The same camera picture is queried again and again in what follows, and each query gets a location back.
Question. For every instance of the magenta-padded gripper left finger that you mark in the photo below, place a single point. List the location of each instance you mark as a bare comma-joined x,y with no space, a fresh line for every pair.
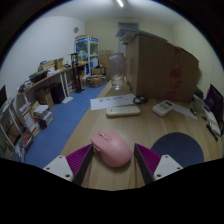
60,166

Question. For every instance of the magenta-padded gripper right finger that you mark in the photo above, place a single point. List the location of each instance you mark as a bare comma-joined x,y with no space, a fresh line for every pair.
166,166

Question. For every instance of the pink computer mouse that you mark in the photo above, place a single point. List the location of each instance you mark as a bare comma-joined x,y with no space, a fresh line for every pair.
113,150

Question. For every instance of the round dark blue mouse pad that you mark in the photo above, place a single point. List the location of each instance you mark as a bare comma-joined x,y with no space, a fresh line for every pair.
180,146

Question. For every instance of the stack of books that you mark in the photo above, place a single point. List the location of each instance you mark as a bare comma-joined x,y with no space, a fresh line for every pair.
42,115

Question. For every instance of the cluttered book shelf unit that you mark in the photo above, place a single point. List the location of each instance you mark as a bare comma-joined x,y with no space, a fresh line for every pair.
15,133

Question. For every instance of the black marker pen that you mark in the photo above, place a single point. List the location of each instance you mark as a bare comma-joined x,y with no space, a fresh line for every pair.
212,132

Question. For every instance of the white remote with buttons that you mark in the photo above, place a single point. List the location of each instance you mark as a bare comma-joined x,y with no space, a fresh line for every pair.
162,108

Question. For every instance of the flat white remote control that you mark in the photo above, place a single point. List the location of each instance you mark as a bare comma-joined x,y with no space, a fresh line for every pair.
123,111

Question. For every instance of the dark computer monitor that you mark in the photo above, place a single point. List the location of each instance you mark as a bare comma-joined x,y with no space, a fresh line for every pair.
215,101

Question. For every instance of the white paper sheet with print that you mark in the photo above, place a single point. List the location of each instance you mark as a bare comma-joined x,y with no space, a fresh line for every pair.
111,101

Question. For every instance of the open cardboard box on floor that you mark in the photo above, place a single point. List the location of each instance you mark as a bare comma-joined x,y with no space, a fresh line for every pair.
96,81

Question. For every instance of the black pole stand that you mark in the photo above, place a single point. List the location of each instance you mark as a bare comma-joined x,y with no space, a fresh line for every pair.
77,73

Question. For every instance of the large brown cardboard box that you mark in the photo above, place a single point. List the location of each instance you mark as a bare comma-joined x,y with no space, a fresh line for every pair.
160,66

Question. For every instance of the clear plastic jar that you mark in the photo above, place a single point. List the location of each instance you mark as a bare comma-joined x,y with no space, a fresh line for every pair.
117,71

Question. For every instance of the blue and white display cabinet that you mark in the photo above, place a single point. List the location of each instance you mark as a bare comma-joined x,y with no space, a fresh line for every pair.
86,50

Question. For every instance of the window with blind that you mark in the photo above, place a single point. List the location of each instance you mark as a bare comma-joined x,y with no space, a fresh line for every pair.
128,27

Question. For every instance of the ceiling light tube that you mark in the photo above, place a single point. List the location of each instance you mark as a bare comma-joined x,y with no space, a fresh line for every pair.
119,3

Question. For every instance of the long white wall desk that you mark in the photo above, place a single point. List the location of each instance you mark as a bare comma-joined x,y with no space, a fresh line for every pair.
50,77

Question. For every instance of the round wall vent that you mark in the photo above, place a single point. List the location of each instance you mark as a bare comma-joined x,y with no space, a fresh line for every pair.
76,30

